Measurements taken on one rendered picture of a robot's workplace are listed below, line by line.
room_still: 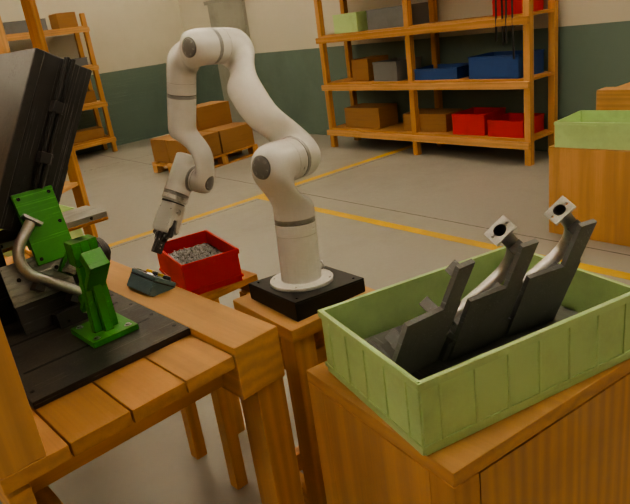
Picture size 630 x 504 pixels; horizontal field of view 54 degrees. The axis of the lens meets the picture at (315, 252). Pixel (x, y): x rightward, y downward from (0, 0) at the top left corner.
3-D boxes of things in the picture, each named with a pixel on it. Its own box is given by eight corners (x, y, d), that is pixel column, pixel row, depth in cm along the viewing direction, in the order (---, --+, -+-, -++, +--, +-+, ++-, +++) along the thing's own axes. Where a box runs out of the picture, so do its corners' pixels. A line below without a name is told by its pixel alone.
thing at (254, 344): (63, 268, 271) (54, 236, 266) (286, 375, 165) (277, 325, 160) (31, 280, 263) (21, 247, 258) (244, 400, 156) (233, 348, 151)
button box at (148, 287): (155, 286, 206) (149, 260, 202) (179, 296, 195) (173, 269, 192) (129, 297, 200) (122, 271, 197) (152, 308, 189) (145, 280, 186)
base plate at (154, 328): (40, 260, 244) (38, 255, 243) (191, 334, 166) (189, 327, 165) (-78, 300, 218) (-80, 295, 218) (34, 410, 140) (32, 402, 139)
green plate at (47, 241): (68, 254, 189) (43, 188, 186) (77, 252, 183) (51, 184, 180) (30, 267, 182) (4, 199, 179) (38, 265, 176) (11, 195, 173)
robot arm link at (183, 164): (195, 200, 204) (173, 193, 208) (208, 162, 205) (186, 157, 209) (181, 193, 197) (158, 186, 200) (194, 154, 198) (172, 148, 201)
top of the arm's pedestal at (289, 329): (315, 277, 210) (314, 266, 208) (380, 302, 185) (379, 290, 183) (234, 311, 193) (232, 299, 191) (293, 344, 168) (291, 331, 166)
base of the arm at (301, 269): (310, 266, 198) (304, 210, 193) (346, 279, 183) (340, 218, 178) (258, 282, 188) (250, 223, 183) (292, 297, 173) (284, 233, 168)
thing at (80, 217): (88, 213, 214) (85, 205, 213) (108, 219, 202) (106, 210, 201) (-32, 250, 190) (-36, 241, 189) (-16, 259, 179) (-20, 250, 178)
